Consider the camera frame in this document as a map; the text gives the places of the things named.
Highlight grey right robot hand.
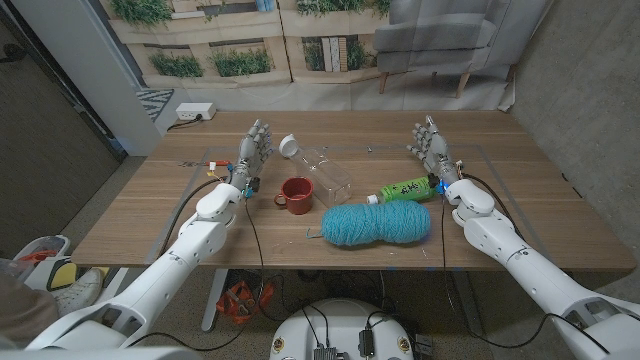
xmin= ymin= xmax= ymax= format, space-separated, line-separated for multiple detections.
xmin=405 ymin=114 xmax=461 ymax=186

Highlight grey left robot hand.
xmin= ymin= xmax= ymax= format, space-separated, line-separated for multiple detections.
xmin=228 ymin=118 xmax=274 ymax=189

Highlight red-handled metal fork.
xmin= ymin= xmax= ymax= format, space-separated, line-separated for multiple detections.
xmin=177 ymin=159 xmax=234 ymax=168

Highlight red enamel cup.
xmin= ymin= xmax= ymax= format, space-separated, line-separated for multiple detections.
xmin=273 ymin=176 xmax=315 ymax=216

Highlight blue yarn skein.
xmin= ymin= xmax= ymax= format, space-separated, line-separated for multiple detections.
xmin=305 ymin=199 xmax=432 ymax=247

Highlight green tea bottle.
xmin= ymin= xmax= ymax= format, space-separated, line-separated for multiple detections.
xmin=366 ymin=175 xmax=439 ymax=206

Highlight white power strip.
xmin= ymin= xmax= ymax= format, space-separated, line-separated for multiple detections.
xmin=175 ymin=102 xmax=218 ymax=122

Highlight clear glass bottle white cap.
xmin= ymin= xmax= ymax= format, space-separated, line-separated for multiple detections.
xmin=278 ymin=133 xmax=354 ymax=209

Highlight printed room backdrop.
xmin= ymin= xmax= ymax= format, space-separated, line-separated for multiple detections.
xmin=97 ymin=0 xmax=556 ymax=112

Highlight orange tool bundle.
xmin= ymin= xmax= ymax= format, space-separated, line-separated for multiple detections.
xmin=215 ymin=279 xmax=276 ymax=325

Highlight white table leg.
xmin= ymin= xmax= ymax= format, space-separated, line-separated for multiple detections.
xmin=200 ymin=268 xmax=230 ymax=333

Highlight grey table leg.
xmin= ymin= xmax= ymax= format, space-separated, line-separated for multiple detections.
xmin=452 ymin=270 xmax=485 ymax=338

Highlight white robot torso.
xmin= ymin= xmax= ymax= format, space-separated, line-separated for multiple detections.
xmin=268 ymin=298 xmax=415 ymax=360

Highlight black floor box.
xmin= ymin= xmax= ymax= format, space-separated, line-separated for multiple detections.
xmin=414 ymin=333 xmax=435 ymax=357

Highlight white sneaker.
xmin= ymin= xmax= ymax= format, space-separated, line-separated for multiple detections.
xmin=52 ymin=267 xmax=105 ymax=317

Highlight yellow and black pad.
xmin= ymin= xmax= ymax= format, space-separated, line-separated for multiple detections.
xmin=46 ymin=258 xmax=111 ymax=293

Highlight white bin orange contents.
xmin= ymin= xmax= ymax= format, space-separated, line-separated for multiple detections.
xmin=12 ymin=234 xmax=71 ymax=266

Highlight seated person brown trousers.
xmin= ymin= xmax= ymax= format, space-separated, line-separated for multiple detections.
xmin=0 ymin=258 xmax=60 ymax=349

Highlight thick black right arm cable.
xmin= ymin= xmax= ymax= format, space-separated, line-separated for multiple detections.
xmin=462 ymin=172 xmax=526 ymax=242

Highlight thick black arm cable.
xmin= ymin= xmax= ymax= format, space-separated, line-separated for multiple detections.
xmin=462 ymin=172 xmax=526 ymax=242
xmin=158 ymin=175 xmax=229 ymax=257

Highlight black power strip cable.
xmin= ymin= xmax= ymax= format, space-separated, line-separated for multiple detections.
xmin=167 ymin=115 xmax=204 ymax=132

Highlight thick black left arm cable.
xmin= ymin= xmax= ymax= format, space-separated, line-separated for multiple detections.
xmin=158 ymin=175 xmax=229 ymax=257

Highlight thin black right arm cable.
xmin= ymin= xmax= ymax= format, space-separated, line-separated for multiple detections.
xmin=439 ymin=194 xmax=611 ymax=354

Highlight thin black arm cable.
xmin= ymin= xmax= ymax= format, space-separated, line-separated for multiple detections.
xmin=439 ymin=194 xmax=611 ymax=354
xmin=124 ymin=197 xmax=266 ymax=352

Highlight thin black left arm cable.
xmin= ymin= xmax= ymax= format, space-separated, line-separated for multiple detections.
xmin=124 ymin=197 xmax=266 ymax=352

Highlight black door handle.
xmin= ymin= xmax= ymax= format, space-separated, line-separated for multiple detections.
xmin=0 ymin=43 xmax=27 ymax=64

